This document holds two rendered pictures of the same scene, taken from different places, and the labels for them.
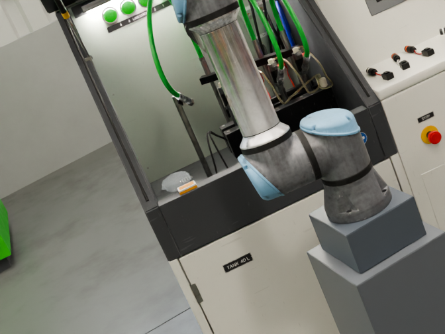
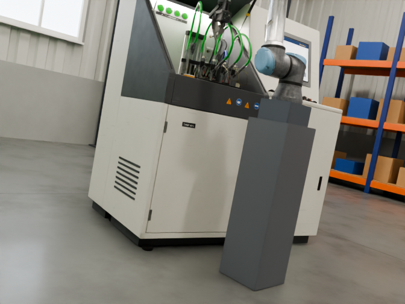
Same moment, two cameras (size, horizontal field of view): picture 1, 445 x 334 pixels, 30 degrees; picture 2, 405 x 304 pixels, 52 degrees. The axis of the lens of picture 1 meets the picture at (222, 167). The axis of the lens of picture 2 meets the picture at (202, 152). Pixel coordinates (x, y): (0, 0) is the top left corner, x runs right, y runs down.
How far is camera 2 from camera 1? 1.47 m
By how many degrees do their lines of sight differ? 33
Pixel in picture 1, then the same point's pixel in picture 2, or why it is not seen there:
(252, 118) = (278, 33)
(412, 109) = not seen: hidden behind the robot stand
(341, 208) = (287, 94)
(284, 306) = (193, 160)
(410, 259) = (304, 129)
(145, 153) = not seen: hidden behind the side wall
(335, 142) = (300, 64)
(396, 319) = (290, 151)
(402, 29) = (270, 87)
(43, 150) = not seen: outside the picture
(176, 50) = (175, 42)
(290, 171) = (282, 63)
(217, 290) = (173, 132)
